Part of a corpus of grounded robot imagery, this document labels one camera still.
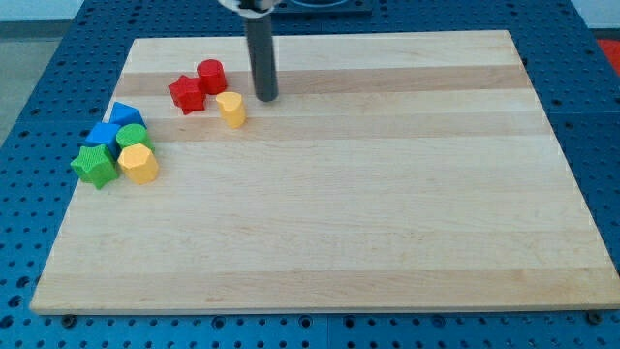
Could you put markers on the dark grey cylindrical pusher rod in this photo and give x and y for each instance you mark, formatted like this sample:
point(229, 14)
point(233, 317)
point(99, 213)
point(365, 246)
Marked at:
point(259, 38)

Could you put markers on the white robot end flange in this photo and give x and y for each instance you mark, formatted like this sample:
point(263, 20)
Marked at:
point(250, 8)

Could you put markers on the yellow heart block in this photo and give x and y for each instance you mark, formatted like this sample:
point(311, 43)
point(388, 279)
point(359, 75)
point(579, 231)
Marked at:
point(232, 108)

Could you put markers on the red star block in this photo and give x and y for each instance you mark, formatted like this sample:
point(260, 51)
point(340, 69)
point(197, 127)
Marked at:
point(187, 95)

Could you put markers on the green star block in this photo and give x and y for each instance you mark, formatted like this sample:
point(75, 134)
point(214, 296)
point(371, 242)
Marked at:
point(95, 165)

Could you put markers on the red cylinder block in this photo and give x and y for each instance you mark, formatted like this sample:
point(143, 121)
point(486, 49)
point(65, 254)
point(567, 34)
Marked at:
point(212, 78)

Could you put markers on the blue triangle block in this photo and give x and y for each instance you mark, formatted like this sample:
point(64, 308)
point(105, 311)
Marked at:
point(122, 114)

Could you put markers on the green cylinder block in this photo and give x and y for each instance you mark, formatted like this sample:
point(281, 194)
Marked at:
point(132, 134)

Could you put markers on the yellow hexagon block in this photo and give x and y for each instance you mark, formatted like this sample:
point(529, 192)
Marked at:
point(139, 163)

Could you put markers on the blue cube block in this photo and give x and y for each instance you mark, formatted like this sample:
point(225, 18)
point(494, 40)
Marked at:
point(104, 134)

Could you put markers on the light wooden board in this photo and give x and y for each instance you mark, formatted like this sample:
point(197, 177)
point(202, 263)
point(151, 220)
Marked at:
point(397, 172)

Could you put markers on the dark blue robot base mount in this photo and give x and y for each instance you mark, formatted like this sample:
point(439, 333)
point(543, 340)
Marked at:
point(323, 7)

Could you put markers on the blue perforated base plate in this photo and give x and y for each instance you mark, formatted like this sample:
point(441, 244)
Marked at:
point(576, 85)

